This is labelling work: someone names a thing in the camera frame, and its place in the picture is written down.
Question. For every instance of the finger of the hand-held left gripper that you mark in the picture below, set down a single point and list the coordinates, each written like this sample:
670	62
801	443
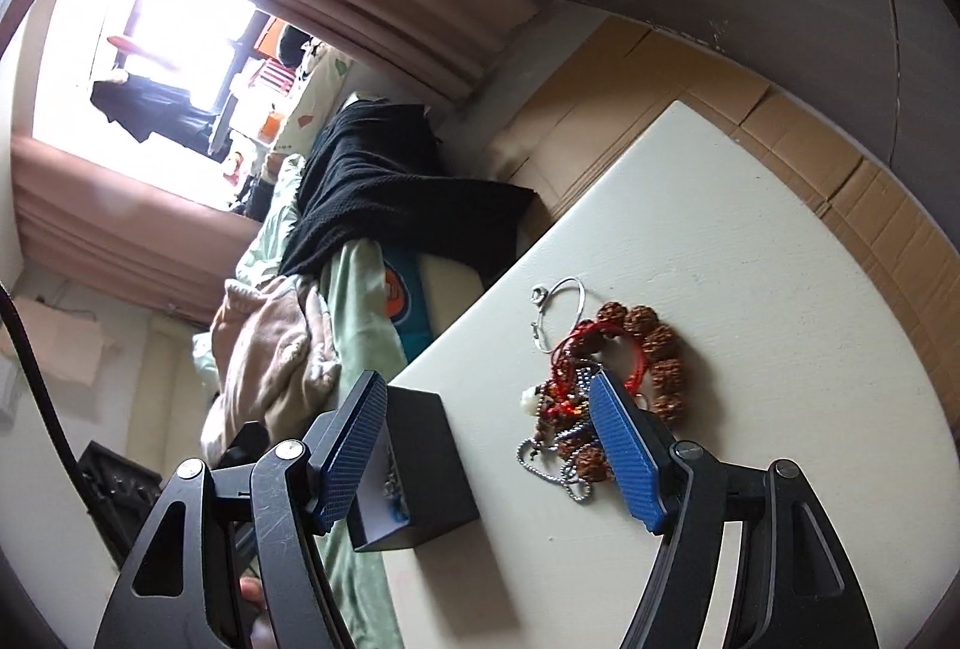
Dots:
247	443

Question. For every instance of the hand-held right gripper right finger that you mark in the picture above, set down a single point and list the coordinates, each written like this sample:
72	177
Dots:
626	461

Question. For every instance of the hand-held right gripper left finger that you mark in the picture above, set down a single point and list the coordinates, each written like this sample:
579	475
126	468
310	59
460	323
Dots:
349	461

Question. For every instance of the black jewelry box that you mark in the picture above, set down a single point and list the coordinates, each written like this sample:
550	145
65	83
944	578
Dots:
442	469

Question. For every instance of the white pendant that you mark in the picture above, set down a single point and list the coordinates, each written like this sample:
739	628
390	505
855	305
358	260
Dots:
526	401

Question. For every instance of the silver bangle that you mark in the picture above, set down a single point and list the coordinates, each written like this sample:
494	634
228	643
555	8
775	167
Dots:
537	296

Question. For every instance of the person's left hand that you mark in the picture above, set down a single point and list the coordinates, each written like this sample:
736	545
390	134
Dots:
250	593

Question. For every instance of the pink fleece blanket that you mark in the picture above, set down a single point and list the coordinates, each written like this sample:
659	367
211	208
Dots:
262	349

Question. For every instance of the cream padded headboard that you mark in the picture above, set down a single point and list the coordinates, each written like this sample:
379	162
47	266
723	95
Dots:
165	394

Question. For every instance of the beige hanging cloth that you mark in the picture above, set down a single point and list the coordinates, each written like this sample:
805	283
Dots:
60	341

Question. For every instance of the blue orange printed sheet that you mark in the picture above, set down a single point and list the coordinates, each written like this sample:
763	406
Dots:
405	304

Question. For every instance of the green bedsheet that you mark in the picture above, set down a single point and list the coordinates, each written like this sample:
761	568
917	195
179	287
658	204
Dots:
352	289

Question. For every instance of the black knitted blanket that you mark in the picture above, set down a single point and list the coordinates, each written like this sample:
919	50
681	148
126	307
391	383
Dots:
375	184

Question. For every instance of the hanging dark clothes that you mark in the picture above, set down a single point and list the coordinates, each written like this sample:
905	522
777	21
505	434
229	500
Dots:
150	109

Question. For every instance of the cream cloth with green hearts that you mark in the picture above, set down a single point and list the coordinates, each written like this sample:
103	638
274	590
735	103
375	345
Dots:
315	94

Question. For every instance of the orange box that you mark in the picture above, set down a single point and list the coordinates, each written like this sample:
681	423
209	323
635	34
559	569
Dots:
271	37

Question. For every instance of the hanging red garment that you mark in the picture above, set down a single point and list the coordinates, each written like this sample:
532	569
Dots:
124	43

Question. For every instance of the window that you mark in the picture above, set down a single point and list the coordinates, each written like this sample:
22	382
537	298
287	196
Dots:
112	18

